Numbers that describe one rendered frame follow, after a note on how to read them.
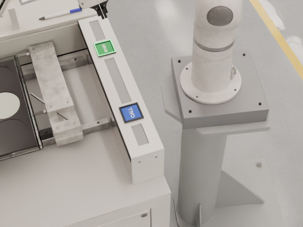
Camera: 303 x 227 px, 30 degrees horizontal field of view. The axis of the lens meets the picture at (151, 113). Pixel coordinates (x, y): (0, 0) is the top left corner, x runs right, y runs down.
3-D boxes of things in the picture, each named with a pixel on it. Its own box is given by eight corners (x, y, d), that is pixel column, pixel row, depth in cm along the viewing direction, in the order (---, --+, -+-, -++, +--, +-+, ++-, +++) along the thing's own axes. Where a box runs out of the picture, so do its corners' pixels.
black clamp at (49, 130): (41, 140, 161) (40, 135, 159) (40, 134, 163) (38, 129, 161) (53, 137, 162) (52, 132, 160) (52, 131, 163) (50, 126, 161)
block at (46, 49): (31, 60, 180) (29, 53, 178) (29, 52, 182) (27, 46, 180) (56, 54, 182) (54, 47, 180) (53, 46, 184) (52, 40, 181)
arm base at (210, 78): (230, 55, 183) (236, 11, 168) (249, 98, 171) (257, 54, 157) (173, 65, 180) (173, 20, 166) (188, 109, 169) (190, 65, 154)
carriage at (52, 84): (57, 147, 164) (55, 141, 162) (30, 59, 185) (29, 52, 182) (84, 139, 166) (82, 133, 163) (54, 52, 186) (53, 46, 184)
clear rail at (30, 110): (39, 151, 159) (38, 148, 158) (13, 57, 180) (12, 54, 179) (44, 149, 159) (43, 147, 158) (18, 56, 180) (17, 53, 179)
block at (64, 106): (48, 118, 167) (47, 111, 164) (46, 109, 169) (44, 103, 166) (75, 111, 168) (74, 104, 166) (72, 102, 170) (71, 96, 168)
